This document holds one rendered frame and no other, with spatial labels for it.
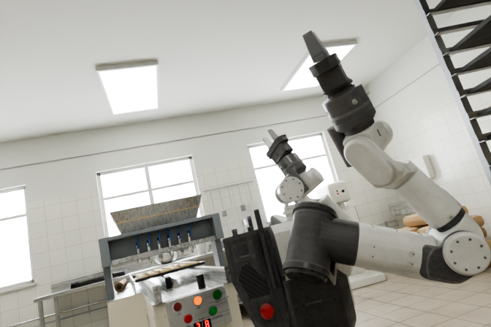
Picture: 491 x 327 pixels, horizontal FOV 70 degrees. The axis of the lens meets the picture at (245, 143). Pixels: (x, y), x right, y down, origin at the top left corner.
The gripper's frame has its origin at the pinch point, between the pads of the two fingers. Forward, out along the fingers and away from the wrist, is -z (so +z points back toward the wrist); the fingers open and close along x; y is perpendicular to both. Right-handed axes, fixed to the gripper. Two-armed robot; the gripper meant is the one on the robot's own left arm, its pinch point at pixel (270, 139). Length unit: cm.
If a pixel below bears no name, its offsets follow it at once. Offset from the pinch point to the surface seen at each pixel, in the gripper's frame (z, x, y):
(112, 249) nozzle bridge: -29, -119, 35
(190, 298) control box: 30, -52, 36
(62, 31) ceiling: -225, -103, 10
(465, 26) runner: 8, 60, -64
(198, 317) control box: 37, -55, 35
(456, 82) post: 24, 45, -54
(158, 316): 29, -59, 48
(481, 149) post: 48, 34, -50
